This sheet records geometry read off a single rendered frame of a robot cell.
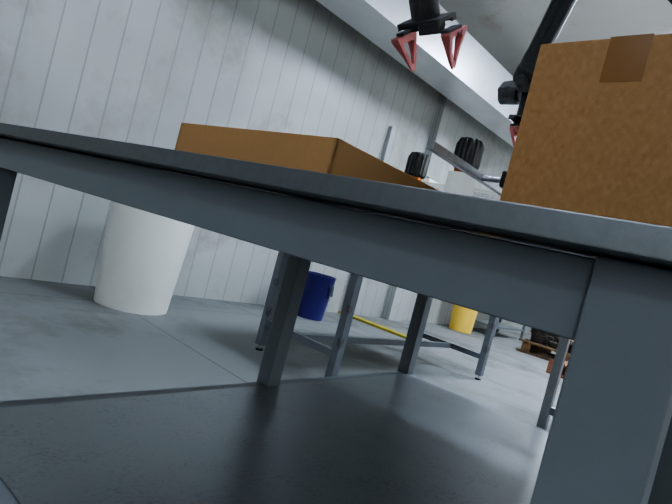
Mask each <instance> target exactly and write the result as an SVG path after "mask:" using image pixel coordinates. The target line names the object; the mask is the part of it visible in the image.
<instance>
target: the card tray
mask: <svg viewBox="0 0 672 504"><path fill-rule="evenodd" d="M175 150H180V151H186V152H193V153H199V154H205V155H212V156H218V157H225V158H231V159H238V160H244V161H250V162H257V163H263V164H270V165H276V166H282V167H289V168H295V169H302V170H308V171H315V172H321V173H327V174H334V175H340V176H347V177H353V178H360V179H366V180H372V181H379V182H385V183H392V184H398V185H404V186H411V187H417V188H424V189H430V190H437V189H435V188H433V187H431V186H429V185H427V184H425V183H424V182H422V181H420V180H418V179H416V178H414V177H412V176H410V175H408V174H406V173H404V172H403V171H401V170H399V169H397V168H395V167H393V166H391V165H389V164H387V163H385V162H383V161H382V160H380V159H378V158H376V157H374V156H372V155H370V154H368V153H366V152H364V151H362V150H361V149H359V148H357V147H355V146H353V145H351V144H349V143H347V142H345V141H343V140H341V139H339V138H334V137H324V136H314V135H304V134H294V133H283V132H273V131H263V130H253V129H242V128H232V127H222V126H212V125H202V124H191V123H181V127H180V131H179V135H178V138H177V142H176V146H175ZM437 191H439V190H437Z"/></svg>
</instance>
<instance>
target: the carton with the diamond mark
mask: <svg viewBox="0 0 672 504"><path fill-rule="evenodd" d="M500 200H501V201H507V202H514V203H520V204H526V205H533V206H539V207H546V208H552V209H558V210H565V211H571V212H578V213H584V214H591V215H597V216H603V217H610V218H616V219H625V220H629V221H636V222H642V223H648V224H655V225H661V226H668V227H672V33H671V34H659V35H655V34H654V33H651V34H640V35H628V36H616V37H611V39H599V40H587V41H575V42H563V43H551V44H542V45H541V46H540V50H539V54H538V58H537V62H536V65H535V69H534V73H533V77H532V80H531V84H530V88H529V92H528V95H527V99H526V103H525V107H524V110H523V114H522V118H521V122H520V125H519V129H518V133H517V137H516V141H515V144H514V148H513V152H512V156H511V159H510V163H509V167H508V171H507V174H506V178H505V182H504V186H503V189H502V193H501V197H500Z"/></svg>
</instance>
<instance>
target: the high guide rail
mask: <svg viewBox="0 0 672 504"><path fill-rule="evenodd" d="M426 149H428V150H429V151H431V152H432V153H434V154H436V155H437V156H439V157H440V158H442V159H443V160H445V161H447V162H448V163H450V164H451V165H453V166H454V167H456V168H458V169H459V170H461V171H462V172H464V173H465V174H467V175H468V176H470V177H472V178H473V179H475V180H476V181H478V182H479V183H481V184H483V185H484V186H486V187H487V188H489V189H490V190H492V191H494V192H495V193H497V194H498V195H500V196H501V193H502V188H501V187H499V184H498V183H493V182H485V181H482V176H483V175H484V174H483V173H481V172H480V171H478V170H477V169H475V168H474V167H473V166H471V165H470V164H468V163H467V162H465V161H464V160H462V159H461V158H459V157H458V156H456V155H455V154H453V153H452V152H451V151H449V150H448V149H446V148H445V147H443V146H442V145H440V144H439V143H437V142H436V141H432V140H428V144H427V148H426Z"/></svg>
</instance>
